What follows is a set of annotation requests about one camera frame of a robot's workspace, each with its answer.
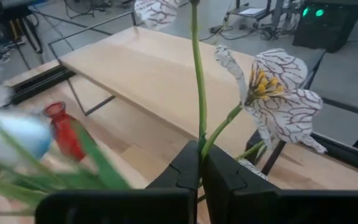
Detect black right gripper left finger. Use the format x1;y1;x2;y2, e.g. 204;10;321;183
35;140;200;224

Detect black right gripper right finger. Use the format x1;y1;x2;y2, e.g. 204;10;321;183
202;143;358;224

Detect white veined artificial flower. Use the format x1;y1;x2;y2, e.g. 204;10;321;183
134;0;328;200

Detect blue white artificial tulip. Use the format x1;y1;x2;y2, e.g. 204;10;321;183
0;111;133;218

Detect red ribbed glass vase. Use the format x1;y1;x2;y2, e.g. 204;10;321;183
42;101;88;162

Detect black computer tower green lights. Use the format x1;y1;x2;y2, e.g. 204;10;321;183
292;0;358;54

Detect black floor fan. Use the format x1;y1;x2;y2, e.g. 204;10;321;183
63;0;94;19

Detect wooden shelf black metal frame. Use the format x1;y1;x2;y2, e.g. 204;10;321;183
47;11;328;177

